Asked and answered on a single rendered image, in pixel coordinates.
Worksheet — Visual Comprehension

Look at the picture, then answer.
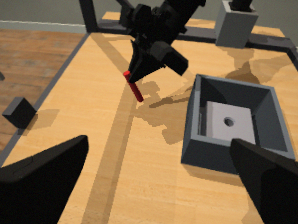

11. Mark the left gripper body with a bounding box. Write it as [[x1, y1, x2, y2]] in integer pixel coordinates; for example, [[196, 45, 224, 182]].
[[125, 3, 189, 76]]

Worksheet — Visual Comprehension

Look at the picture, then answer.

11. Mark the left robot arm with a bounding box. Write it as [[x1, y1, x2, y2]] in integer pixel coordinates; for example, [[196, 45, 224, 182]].
[[119, 0, 252, 39]]

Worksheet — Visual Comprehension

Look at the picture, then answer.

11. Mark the red cylinder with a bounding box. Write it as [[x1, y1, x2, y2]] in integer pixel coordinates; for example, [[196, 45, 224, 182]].
[[123, 71, 144, 102]]

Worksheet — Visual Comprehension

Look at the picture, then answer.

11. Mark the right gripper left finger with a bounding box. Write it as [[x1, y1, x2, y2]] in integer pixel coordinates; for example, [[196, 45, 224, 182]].
[[0, 135, 89, 224]]

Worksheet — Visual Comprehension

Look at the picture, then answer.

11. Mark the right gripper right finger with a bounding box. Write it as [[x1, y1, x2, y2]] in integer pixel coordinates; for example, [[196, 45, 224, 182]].
[[229, 138, 298, 224]]

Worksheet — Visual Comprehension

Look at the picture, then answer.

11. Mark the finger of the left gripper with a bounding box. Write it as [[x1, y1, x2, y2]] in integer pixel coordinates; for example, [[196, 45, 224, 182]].
[[128, 39, 146, 74], [128, 47, 167, 84]]

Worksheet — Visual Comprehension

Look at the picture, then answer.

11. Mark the white flat plate with hole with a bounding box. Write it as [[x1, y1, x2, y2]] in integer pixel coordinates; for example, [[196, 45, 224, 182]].
[[200, 101, 256, 145]]

